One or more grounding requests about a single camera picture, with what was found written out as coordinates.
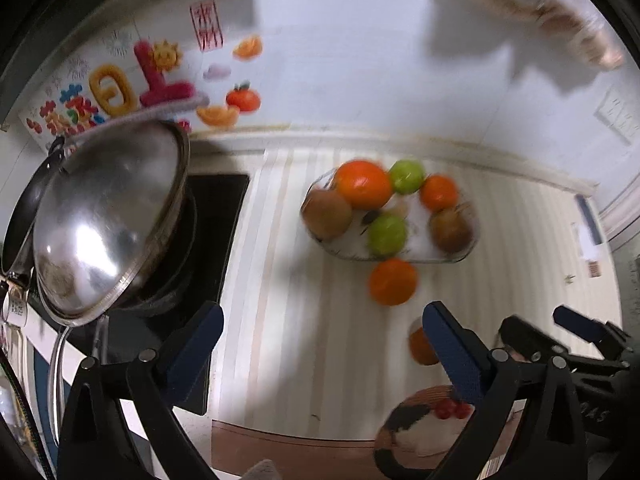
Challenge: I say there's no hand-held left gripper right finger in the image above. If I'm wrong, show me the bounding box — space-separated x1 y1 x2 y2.
421 301 590 480

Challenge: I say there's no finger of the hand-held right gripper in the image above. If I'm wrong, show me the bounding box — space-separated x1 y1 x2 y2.
499 316 616 373
552 305 631 356

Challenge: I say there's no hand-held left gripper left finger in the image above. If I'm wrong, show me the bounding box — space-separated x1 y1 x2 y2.
57 301 224 480

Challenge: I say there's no dark red round fruit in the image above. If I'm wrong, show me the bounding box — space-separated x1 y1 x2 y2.
408 324 441 367

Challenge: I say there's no small orange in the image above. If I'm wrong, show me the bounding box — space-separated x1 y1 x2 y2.
368 258 419 307
419 174 460 212

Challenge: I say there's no brown round fruit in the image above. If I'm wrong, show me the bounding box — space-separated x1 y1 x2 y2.
429 206 473 253
301 187 353 240

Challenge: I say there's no green apple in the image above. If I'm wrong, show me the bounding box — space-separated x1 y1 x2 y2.
388 159 427 196
367 211 409 256

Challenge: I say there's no oval patterned plate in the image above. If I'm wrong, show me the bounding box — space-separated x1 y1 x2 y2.
300 167 480 263

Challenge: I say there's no large orange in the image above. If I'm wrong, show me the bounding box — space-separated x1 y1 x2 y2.
332 160 394 211

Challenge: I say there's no white paper sheet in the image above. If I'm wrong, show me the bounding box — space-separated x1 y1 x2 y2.
570 222 608 261

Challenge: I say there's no glass sliding door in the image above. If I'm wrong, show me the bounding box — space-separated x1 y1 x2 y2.
597 180 640 331

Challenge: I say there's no calico cat shaped mat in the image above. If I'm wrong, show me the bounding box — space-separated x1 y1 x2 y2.
372 385 526 480

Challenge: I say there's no striped counter cloth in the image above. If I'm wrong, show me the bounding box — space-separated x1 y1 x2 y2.
210 145 623 480

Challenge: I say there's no person's right shoe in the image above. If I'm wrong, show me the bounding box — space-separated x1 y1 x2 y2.
242 458 281 480

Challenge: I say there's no stainless wok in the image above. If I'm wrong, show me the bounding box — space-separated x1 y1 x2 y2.
47 130 196 411

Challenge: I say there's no black gas stove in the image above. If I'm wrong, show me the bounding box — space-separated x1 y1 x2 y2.
30 172 251 416

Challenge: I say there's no domed wok lid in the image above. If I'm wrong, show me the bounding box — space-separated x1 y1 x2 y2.
32 120 191 328

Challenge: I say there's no white mug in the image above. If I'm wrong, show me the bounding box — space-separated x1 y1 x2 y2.
0 280 31 326

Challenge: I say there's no black frying pan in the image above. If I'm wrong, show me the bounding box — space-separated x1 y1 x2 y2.
0 137 68 281

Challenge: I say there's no plastic bag of eggs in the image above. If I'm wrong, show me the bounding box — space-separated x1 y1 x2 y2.
450 0 626 68

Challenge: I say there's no black range hood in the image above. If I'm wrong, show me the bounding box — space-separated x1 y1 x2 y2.
0 0 251 128

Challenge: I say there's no white wall socket panel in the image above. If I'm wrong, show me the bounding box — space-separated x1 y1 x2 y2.
597 87 640 146

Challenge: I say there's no set of colourful wall stickers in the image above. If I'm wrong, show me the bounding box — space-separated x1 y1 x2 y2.
20 0 263 151

